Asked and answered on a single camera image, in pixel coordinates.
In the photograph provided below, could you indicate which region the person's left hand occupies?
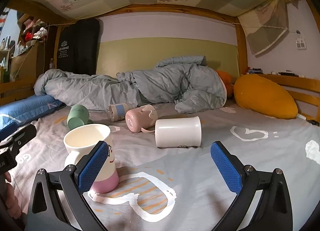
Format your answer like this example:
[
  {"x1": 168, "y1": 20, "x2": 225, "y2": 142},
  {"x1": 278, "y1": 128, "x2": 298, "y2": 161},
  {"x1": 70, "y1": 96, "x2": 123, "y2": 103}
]
[{"x1": 4, "y1": 172, "x2": 22, "y2": 219}]

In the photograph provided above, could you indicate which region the blue padded mat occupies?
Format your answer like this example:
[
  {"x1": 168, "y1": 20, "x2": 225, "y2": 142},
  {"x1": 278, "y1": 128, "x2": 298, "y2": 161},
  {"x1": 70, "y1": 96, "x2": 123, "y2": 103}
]
[{"x1": 0, "y1": 95, "x2": 64, "y2": 129}]

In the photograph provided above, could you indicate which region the green mug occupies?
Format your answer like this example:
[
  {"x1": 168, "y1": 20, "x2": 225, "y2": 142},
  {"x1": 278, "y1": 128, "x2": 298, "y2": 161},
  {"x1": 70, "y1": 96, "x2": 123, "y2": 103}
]
[{"x1": 67, "y1": 104, "x2": 93, "y2": 130}]

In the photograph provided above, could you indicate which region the clear bottle blue label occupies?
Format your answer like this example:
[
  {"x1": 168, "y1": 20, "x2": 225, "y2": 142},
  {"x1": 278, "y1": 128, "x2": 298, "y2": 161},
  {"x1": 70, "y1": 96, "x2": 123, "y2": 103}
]
[{"x1": 107, "y1": 103, "x2": 129, "y2": 122}]

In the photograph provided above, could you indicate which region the grey patterned bed sheet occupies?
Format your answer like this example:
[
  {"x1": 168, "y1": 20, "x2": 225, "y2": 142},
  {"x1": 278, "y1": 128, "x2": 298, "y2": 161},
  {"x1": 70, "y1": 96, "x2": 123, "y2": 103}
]
[{"x1": 4, "y1": 101, "x2": 320, "y2": 231}]

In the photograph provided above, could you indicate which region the black hanging bag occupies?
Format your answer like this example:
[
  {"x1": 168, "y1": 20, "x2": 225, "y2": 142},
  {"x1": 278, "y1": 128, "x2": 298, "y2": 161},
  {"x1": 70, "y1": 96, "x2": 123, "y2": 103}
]
[{"x1": 56, "y1": 19, "x2": 100, "y2": 75}]

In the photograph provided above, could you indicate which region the yellow-orange pillow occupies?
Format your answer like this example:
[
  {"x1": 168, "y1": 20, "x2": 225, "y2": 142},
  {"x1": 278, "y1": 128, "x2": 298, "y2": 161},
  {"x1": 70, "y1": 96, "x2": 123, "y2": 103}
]
[{"x1": 234, "y1": 74, "x2": 298, "y2": 119}]

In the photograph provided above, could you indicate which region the large white mug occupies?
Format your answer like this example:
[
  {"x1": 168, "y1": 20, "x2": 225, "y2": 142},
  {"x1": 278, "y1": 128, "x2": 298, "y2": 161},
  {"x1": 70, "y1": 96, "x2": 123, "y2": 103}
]
[{"x1": 155, "y1": 116, "x2": 202, "y2": 148}]

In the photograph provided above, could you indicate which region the grey-blue duvet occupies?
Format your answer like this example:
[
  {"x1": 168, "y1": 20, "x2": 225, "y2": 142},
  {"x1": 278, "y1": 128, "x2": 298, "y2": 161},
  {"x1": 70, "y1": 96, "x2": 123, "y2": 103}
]
[{"x1": 34, "y1": 56, "x2": 227, "y2": 114}]

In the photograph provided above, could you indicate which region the white wall socket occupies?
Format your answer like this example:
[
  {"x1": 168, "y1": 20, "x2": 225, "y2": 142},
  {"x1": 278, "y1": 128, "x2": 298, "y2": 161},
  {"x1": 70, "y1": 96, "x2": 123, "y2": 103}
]
[{"x1": 296, "y1": 30, "x2": 306, "y2": 50}]

